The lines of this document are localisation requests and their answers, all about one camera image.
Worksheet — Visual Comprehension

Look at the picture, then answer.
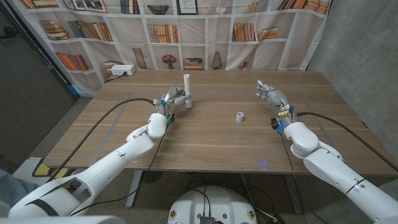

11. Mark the yellow black floor pad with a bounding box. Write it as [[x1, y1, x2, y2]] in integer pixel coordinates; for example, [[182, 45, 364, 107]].
[[32, 157, 78, 182]]

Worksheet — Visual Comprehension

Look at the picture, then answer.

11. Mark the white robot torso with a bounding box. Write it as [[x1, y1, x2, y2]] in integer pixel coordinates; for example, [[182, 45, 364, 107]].
[[167, 185, 258, 224]]

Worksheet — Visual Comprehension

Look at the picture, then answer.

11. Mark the white power strip box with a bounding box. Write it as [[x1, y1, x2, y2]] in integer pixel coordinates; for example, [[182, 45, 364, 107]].
[[110, 64, 137, 77]]

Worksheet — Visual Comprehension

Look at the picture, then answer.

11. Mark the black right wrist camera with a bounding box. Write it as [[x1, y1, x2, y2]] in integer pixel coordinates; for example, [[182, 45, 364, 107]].
[[269, 117, 284, 134]]

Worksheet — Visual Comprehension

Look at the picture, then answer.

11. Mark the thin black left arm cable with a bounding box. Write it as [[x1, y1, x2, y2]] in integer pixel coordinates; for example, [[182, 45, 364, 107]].
[[68, 121, 171, 217]]

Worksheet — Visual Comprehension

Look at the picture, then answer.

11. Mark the printed bookshelf backdrop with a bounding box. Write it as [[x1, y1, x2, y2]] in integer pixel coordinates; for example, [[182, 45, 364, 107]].
[[6, 0, 332, 97]]

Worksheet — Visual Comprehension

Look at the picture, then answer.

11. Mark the white PVC pipe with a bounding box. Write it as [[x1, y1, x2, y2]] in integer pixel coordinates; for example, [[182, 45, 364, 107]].
[[183, 73, 193, 110]]

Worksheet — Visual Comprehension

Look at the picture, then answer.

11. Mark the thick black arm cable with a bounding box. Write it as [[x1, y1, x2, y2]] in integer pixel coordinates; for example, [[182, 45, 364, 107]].
[[295, 111, 398, 173], [45, 98, 156, 184]]

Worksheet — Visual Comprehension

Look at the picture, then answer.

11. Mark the person's leg in jeans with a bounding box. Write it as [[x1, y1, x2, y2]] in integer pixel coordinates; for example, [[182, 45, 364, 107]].
[[0, 169, 40, 207]]

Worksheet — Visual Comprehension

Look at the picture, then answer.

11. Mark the grey table leg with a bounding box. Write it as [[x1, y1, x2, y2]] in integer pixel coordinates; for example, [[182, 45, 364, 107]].
[[284, 174, 303, 215], [126, 170, 144, 208]]

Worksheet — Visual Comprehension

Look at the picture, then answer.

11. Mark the black round floor object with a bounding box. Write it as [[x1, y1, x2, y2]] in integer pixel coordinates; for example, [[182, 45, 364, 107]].
[[142, 170, 165, 184]]

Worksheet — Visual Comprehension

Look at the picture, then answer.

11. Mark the black power strip cord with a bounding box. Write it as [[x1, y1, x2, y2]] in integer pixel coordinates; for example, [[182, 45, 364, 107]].
[[104, 71, 128, 84]]

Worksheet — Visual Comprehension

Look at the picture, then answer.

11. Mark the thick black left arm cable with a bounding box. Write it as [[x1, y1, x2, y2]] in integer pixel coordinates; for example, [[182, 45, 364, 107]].
[[45, 98, 156, 184]]

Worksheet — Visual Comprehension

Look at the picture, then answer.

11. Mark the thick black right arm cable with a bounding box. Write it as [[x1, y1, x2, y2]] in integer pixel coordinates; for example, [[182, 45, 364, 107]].
[[295, 111, 398, 173]]

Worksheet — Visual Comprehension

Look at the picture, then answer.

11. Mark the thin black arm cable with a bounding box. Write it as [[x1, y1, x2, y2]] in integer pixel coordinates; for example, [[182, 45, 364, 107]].
[[68, 121, 171, 217], [280, 132, 327, 224]]

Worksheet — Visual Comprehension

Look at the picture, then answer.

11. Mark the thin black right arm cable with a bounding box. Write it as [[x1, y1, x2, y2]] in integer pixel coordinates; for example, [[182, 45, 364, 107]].
[[280, 132, 327, 224]]

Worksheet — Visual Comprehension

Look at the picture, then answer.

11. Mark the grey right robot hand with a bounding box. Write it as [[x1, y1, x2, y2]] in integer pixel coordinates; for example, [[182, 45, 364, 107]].
[[255, 79, 295, 126]]

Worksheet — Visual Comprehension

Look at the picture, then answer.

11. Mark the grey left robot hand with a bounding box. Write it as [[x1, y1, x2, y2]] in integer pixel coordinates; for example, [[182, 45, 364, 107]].
[[154, 86, 194, 116]]

